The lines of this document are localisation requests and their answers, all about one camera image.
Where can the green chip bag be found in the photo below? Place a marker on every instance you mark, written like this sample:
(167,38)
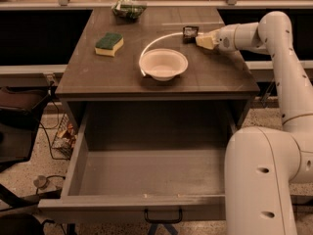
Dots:
(129,9)

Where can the green yellow sponge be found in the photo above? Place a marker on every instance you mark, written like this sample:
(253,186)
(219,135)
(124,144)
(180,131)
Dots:
(109,44)

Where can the white paper bowl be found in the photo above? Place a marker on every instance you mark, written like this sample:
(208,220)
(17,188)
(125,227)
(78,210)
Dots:
(163,64)

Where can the open grey top drawer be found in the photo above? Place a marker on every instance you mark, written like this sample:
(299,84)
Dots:
(132,156)

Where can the black office chair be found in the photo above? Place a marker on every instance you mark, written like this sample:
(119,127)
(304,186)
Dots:
(20,115)

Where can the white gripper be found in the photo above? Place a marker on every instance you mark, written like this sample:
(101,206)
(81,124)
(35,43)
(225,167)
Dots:
(225,38)

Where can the small round floor plug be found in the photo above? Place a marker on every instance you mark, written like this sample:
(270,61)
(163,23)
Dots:
(41,182)

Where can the wire basket with snacks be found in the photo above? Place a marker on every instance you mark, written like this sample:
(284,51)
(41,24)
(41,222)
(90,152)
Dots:
(65,138)

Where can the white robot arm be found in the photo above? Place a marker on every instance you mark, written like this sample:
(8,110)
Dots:
(261,163)

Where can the dark rxbar chocolate wrapper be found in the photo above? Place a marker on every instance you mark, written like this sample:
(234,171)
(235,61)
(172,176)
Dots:
(190,33)

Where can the grey wooden cabinet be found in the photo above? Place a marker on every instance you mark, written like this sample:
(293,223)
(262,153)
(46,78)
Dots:
(116,59)

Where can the black drawer handle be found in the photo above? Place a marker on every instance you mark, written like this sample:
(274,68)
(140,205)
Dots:
(163,217)

